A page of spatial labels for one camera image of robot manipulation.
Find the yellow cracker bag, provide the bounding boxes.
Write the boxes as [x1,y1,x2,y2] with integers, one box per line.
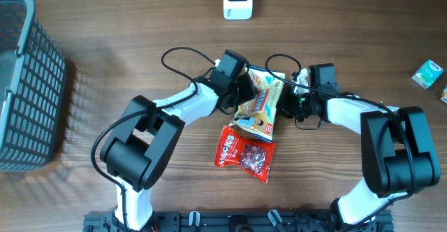
[229,66,285,143]

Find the red snack bag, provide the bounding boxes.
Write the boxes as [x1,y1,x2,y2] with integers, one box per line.
[214,126,276,183]

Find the teal tissue pack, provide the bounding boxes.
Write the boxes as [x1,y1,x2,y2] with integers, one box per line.
[411,59,444,89]

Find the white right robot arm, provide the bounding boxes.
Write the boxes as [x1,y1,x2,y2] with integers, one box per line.
[279,64,441,231]

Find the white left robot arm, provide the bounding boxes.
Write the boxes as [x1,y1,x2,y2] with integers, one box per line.
[91,50,257,231]

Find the white barcode scanner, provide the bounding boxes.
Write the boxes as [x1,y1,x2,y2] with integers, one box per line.
[222,0,254,21]

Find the grey plastic basket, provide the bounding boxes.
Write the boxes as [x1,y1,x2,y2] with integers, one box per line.
[1,0,68,172]

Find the black right camera cable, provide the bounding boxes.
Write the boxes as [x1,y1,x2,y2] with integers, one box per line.
[264,53,416,231]

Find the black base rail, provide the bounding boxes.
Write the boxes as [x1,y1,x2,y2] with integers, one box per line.
[82,210,394,232]

